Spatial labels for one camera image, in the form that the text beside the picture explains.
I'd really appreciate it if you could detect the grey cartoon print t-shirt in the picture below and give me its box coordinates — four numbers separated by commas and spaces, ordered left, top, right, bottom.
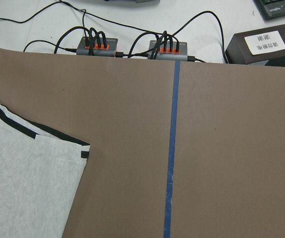
0, 104, 90, 238

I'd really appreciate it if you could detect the right grey orange usb hub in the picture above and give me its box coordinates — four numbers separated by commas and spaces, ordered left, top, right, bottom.
156, 41, 188, 61

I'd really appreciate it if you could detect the grey orange usb hub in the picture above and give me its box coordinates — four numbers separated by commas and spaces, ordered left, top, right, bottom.
156, 41, 188, 61
76, 37, 118, 57

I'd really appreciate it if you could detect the left grey orange usb hub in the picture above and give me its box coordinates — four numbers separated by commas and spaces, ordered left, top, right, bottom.
76, 37, 118, 57

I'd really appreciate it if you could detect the black box with label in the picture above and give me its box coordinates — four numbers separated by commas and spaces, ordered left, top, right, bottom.
225, 24, 285, 67

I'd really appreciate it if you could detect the black keyboard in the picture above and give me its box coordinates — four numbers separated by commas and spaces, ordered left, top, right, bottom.
253, 0, 285, 20

